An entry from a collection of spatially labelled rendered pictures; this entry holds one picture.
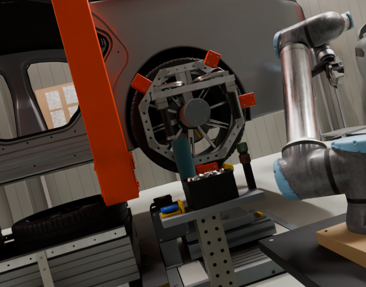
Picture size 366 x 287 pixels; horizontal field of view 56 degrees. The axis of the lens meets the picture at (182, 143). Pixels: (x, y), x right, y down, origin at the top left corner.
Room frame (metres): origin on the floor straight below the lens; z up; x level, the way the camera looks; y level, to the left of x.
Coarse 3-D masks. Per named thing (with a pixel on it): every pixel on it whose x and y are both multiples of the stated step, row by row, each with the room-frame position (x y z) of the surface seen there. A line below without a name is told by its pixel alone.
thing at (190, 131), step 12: (192, 72) 1.92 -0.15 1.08; (204, 96) 1.95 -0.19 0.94; (216, 96) 2.11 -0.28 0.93; (156, 108) 1.91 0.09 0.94; (228, 108) 1.98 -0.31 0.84; (216, 120) 1.95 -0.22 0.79; (228, 120) 1.99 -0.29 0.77; (180, 132) 1.92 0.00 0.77; (192, 132) 1.93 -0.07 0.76; (204, 132) 1.94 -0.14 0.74; (192, 144) 1.93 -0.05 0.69; (216, 144) 2.02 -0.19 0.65; (192, 156) 1.93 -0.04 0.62
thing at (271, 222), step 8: (256, 216) 2.11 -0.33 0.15; (264, 216) 1.96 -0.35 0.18; (248, 224) 1.93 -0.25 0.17; (256, 224) 1.93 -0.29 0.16; (264, 224) 1.88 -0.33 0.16; (272, 224) 1.89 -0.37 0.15; (224, 232) 1.90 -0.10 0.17; (232, 232) 1.86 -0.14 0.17; (240, 232) 1.86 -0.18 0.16; (248, 232) 1.87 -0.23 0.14; (256, 232) 1.87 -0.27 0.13; (264, 232) 1.88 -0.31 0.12; (272, 232) 1.89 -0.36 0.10; (184, 240) 1.95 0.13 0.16; (232, 240) 1.85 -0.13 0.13; (240, 240) 1.86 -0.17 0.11; (248, 240) 1.87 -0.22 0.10; (192, 248) 1.82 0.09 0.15; (200, 248) 1.83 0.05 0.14; (192, 256) 1.82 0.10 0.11; (200, 256) 1.82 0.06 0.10
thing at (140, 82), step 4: (136, 76) 1.79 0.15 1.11; (140, 76) 1.79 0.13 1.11; (136, 80) 1.79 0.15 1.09; (140, 80) 1.79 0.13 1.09; (144, 80) 1.80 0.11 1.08; (148, 80) 1.80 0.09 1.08; (132, 84) 1.79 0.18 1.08; (136, 84) 1.79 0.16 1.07; (140, 84) 1.79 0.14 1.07; (144, 84) 1.80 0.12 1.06; (148, 84) 1.80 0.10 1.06; (136, 88) 1.82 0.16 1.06; (140, 88) 1.79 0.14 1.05; (144, 88) 1.79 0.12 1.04; (148, 88) 1.80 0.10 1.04; (144, 92) 1.80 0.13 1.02
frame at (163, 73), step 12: (168, 72) 1.87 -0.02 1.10; (180, 72) 1.83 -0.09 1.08; (204, 72) 1.86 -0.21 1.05; (156, 84) 1.80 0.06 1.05; (144, 96) 1.79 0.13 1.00; (228, 96) 1.90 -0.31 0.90; (144, 108) 1.79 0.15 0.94; (240, 108) 1.87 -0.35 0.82; (144, 120) 1.79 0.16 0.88; (228, 132) 1.90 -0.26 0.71; (156, 144) 1.79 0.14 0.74; (228, 144) 1.85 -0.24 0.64; (168, 156) 1.80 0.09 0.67; (204, 156) 1.83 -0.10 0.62; (216, 156) 1.87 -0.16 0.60
